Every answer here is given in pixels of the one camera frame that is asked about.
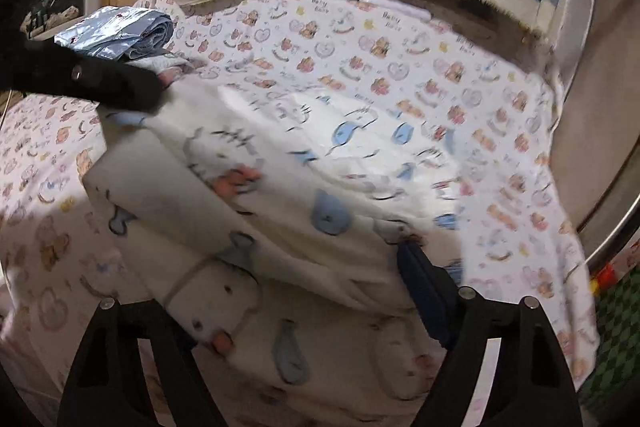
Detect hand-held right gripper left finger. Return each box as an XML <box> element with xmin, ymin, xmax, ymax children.
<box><xmin>57</xmin><ymin>299</ymin><xmax>201</xmax><ymax>427</ymax></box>

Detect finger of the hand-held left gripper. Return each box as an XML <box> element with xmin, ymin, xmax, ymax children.
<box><xmin>20</xmin><ymin>43</ymin><xmax>169</xmax><ymax>114</ymax></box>

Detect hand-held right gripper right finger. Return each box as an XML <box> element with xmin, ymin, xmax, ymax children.
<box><xmin>397</xmin><ymin>241</ymin><xmax>584</xmax><ymax>427</ymax></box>

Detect white cat fish print pants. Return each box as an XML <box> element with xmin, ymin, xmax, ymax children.
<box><xmin>82</xmin><ymin>77</ymin><xmax>472</xmax><ymax>427</ymax></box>

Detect light blue satin cloth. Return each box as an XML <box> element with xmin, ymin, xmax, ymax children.
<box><xmin>54</xmin><ymin>6</ymin><xmax>177</xmax><ymax>60</ymax></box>

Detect pale blue printed cloth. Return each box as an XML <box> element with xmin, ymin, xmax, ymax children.
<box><xmin>125</xmin><ymin>51</ymin><xmax>202</xmax><ymax>84</ymax></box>

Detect bear print bed sheet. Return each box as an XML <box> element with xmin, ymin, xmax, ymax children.
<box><xmin>0</xmin><ymin>0</ymin><xmax>602</xmax><ymax>427</ymax></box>

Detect beige cabinet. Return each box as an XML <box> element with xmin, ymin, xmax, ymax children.
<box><xmin>544</xmin><ymin>0</ymin><xmax>640</xmax><ymax>238</ymax></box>

